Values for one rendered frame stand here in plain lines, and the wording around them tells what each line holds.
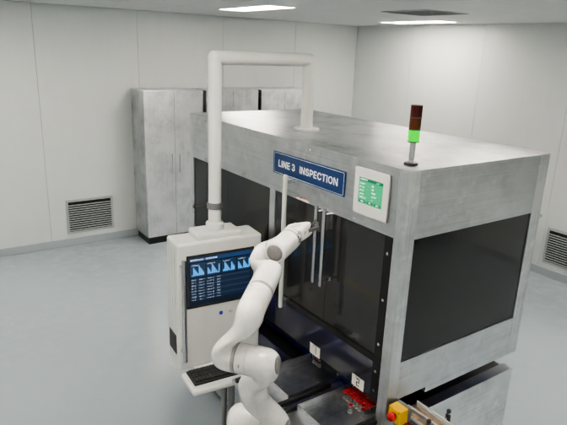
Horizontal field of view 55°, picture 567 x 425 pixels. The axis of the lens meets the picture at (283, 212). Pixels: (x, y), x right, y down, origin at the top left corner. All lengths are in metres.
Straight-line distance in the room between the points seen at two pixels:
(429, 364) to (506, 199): 0.87
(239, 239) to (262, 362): 1.36
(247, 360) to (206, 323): 1.39
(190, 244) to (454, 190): 1.36
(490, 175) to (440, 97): 5.51
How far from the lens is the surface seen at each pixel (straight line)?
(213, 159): 2.92
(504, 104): 7.52
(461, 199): 2.54
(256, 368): 1.78
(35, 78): 7.16
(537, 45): 7.34
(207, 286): 3.05
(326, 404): 2.86
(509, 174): 2.79
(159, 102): 7.11
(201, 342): 3.20
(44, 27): 7.18
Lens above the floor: 2.55
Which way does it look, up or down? 17 degrees down
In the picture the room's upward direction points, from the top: 2 degrees clockwise
